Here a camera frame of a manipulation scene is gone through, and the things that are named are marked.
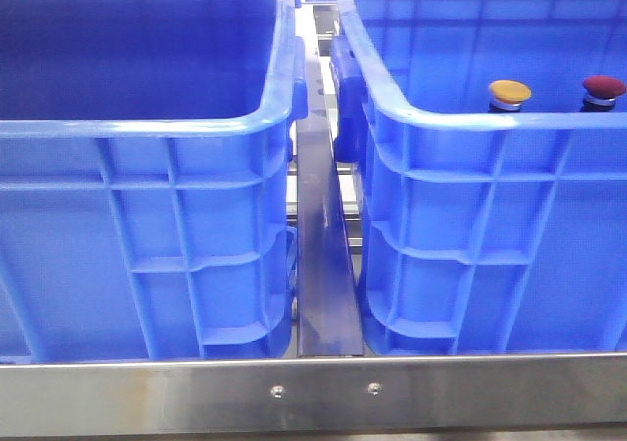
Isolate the rail screw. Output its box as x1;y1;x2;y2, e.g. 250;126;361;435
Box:
270;385;285;399
367;382;381;396

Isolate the red mushroom push button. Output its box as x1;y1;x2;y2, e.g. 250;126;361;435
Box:
580;75;626;113

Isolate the steel front rail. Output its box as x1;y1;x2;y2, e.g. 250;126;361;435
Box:
1;353;626;437

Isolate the left blue plastic crate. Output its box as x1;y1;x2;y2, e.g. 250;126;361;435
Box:
1;0;308;365

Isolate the right rail screw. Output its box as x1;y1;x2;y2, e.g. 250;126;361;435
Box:
367;382;381;396

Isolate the left rail screw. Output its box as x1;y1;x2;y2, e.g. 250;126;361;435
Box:
270;385;285;399

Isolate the right blue plastic crate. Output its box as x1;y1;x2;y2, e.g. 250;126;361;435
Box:
333;0;626;355

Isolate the steel divider rail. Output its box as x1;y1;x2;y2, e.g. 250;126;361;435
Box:
296;52;365;358

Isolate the blue plastic crate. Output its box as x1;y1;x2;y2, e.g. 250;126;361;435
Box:
333;0;626;355
1;0;308;365

